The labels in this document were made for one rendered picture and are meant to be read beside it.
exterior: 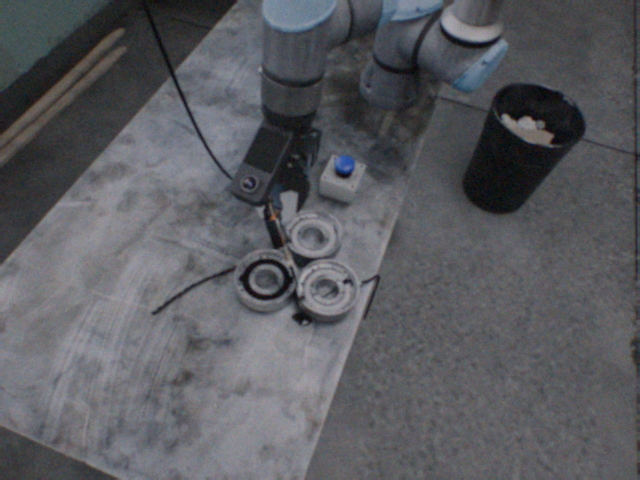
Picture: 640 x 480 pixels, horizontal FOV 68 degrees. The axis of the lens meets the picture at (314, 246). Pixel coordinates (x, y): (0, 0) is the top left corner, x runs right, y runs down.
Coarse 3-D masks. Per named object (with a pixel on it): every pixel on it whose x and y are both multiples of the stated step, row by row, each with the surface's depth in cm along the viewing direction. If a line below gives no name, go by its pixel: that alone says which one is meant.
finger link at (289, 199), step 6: (282, 192) 68; (288, 192) 67; (294, 192) 67; (282, 198) 69; (288, 198) 68; (294, 198) 68; (288, 204) 69; (294, 204) 69; (282, 210) 70; (288, 210) 70; (294, 210) 69; (288, 216) 71; (294, 216) 70; (282, 222) 72; (288, 222) 72
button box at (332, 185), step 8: (328, 168) 92; (360, 168) 92; (328, 176) 91; (336, 176) 91; (344, 176) 90; (352, 176) 91; (360, 176) 91; (320, 184) 91; (328, 184) 90; (336, 184) 90; (344, 184) 90; (352, 184) 90; (320, 192) 93; (328, 192) 92; (336, 192) 91; (344, 192) 91; (352, 192) 90; (344, 200) 92; (352, 200) 92
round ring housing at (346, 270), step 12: (312, 264) 80; (324, 264) 82; (336, 264) 81; (300, 276) 79; (324, 276) 80; (336, 276) 80; (300, 288) 79; (312, 288) 79; (336, 288) 81; (324, 300) 78; (336, 300) 78; (312, 312) 76; (324, 312) 76; (336, 312) 75; (348, 312) 77
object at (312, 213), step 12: (300, 216) 87; (312, 216) 87; (324, 216) 87; (288, 228) 85; (300, 228) 85; (312, 228) 86; (324, 228) 86; (336, 228) 86; (300, 240) 84; (324, 240) 84; (336, 240) 85; (300, 252) 82; (336, 252) 83
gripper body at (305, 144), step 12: (264, 108) 58; (276, 120) 58; (288, 120) 58; (300, 120) 58; (312, 120) 60; (300, 132) 64; (300, 144) 64; (312, 144) 65; (288, 156) 62; (300, 156) 63; (312, 156) 68; (288, 168) 63; (300, 168) 63; (288, 180) 65
